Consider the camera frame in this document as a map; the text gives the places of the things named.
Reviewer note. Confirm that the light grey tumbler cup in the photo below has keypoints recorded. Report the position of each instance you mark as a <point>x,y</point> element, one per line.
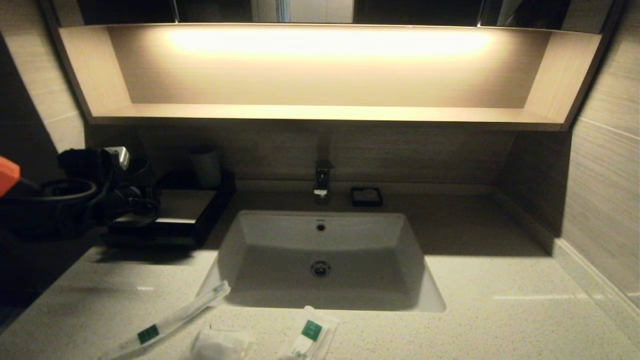
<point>206,167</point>

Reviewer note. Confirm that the white comb packet green label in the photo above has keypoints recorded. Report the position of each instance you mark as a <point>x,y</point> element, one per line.
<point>310,332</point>

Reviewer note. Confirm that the wall mirror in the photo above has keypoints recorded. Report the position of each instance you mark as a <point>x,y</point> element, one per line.
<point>400,12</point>

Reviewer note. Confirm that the white ceramic sink basin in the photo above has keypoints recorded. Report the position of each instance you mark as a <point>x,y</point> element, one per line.
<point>325,245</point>

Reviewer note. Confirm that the black amenity tray box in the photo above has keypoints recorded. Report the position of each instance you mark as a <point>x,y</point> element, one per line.
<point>185,210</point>

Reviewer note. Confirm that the black soap dish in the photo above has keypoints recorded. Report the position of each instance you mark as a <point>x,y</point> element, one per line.
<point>366,201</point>

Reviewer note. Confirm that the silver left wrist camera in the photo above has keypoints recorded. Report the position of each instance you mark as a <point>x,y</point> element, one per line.
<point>119,157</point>

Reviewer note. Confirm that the crumpled white shower cap packet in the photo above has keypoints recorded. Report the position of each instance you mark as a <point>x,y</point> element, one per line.
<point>220,345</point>

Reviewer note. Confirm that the dark grey tumbler cup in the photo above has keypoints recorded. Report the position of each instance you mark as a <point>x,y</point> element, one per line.
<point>140,175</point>

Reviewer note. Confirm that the long white toothbrush packet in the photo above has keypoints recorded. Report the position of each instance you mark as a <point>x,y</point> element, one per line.
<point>175,317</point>

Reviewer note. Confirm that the warm shelf light strip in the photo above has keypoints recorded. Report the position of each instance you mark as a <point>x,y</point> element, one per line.
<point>325,44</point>

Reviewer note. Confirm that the chrome faucet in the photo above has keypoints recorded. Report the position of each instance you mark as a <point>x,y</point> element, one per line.
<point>322,180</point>

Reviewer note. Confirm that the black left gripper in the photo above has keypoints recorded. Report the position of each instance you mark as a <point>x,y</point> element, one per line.
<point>82,162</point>

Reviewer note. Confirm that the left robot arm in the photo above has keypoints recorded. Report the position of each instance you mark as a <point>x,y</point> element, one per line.
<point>7,175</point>

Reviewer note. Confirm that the wooden wall shelf niche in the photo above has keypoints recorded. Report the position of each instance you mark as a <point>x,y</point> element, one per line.
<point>325,85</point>

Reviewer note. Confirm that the metal sink drain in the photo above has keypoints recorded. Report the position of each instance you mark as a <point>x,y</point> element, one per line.
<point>320,268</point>

